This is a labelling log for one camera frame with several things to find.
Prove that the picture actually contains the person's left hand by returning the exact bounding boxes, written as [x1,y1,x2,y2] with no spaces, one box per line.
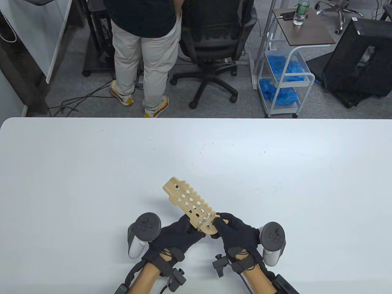
[143,214,205,270]

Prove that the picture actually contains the person's right hand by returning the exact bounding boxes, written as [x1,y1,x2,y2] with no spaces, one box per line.
[211,213,264,274]

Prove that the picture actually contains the wooden crocodile lacing toy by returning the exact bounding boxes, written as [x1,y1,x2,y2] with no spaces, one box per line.
[162,177,228,236]

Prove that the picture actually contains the person's right forearm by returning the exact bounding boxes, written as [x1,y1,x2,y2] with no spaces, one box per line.
[243,266,276,294]

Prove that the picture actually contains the person's left forearm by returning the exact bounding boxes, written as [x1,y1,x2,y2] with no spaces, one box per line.
[129,263,161,294]

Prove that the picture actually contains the grey white handheld controller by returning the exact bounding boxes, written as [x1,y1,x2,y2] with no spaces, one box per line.
[128,212,162,259]
[259,222,286,267]

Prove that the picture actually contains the blue plastic bag pile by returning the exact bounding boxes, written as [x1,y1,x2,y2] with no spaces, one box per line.
[267,55,308,81]
[260,79,299,106]

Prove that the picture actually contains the white rolling cart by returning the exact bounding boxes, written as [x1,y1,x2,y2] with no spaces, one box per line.
[257,46,316,119]

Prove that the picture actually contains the black flat board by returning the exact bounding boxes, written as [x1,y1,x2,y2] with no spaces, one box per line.
[306,51,380,109]

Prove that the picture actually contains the black rolling platform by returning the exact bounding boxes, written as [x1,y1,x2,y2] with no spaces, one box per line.
[82,40,116,77]

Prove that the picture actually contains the black office chair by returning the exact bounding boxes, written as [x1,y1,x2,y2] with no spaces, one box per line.
[170,0,258,109]

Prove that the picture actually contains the brown top side table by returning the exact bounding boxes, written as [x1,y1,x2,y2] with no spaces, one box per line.
[251,0,337,91]

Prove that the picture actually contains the black computer tower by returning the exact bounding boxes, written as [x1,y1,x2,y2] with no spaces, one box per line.
[89,0,115,62]

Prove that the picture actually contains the dark wooden desk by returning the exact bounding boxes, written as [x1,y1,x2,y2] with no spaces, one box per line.
[0,0,86,117]

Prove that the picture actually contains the clear plastic water bottle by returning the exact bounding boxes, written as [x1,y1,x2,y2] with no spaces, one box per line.
[293,1,310,26]

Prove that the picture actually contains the chrome chair base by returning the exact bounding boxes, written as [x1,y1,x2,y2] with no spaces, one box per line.
[315,0,363,35]

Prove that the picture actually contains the white panel board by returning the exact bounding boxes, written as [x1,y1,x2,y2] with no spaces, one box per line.
[0,0,74,84]

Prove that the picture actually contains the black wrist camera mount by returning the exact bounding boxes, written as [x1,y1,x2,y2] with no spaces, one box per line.
[167,268,187,292]
[212,254,229,277]

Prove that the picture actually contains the black forearm strap pack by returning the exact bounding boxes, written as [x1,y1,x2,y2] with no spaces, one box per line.
[266,273,299,294]
[115,263,144,294]

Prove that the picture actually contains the black floor cables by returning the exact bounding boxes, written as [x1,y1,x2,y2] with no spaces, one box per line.
[49,69,169,117]

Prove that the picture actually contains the black mesh frame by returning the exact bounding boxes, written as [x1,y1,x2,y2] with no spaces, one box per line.
[323,18,392,98]

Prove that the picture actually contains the white cable loop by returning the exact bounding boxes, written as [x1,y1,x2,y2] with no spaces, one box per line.
[0,9,17,43]

